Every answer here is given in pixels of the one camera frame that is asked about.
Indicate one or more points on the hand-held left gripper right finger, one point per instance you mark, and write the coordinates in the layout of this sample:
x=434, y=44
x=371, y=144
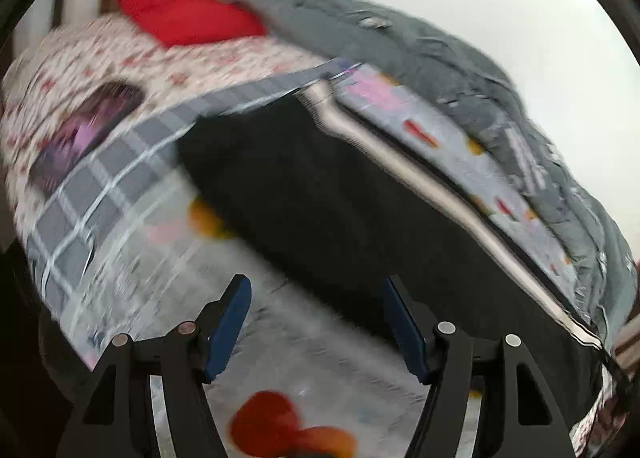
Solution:
x=406, y=325

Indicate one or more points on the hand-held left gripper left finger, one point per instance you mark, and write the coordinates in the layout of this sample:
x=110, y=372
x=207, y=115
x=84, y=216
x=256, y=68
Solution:
x=231, y=323

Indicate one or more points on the black pants with beige stripe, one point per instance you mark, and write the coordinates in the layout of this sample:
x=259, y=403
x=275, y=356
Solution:
x=350, y=218

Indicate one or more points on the fruit print bed sheet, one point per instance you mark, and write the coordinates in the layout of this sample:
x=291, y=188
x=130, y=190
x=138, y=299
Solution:
x=150, y=298

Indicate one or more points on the grey plaid cloth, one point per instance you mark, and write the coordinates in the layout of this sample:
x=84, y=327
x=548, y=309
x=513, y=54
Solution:
x=125, y=163

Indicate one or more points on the dark purple flat object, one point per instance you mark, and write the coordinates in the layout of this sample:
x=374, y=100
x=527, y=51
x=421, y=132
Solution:
x=85, y=133

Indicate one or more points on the grey quilt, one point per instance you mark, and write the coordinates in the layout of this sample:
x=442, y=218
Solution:
x=450, y=68

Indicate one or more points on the floral blanket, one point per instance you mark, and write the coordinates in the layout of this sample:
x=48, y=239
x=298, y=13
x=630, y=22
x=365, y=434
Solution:
x=165, y=68

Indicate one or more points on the red cloth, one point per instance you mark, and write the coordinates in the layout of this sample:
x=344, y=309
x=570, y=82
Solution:
x=190, y=13

